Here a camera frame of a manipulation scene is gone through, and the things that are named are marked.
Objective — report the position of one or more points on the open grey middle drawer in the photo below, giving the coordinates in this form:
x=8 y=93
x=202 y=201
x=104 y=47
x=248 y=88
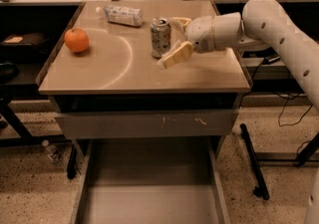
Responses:
x=150 y=181

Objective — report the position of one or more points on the clear plastic water bottle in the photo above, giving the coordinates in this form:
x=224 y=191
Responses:
x=121 y=15

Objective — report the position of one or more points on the closed grey top drawer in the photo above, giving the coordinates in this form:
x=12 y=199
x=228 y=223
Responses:
x=92 y=125

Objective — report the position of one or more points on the silver 7up soda can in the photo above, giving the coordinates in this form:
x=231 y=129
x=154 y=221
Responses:
x=160 y=36

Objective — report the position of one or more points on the orange fruit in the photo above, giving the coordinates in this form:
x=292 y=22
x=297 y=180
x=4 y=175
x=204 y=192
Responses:
x=76 y=40

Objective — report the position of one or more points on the black power adapter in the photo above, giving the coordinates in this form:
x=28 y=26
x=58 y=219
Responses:
x=271 y=59

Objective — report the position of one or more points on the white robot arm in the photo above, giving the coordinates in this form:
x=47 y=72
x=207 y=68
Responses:
x=261 y=24

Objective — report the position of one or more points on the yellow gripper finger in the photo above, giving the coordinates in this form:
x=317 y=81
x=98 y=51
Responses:
x=180 y=51
x=180 y=23

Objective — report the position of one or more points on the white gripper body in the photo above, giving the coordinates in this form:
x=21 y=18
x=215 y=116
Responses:
x=199 y=34

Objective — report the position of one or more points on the grey drawer cabinet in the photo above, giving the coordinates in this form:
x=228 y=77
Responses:
x=119 y=74

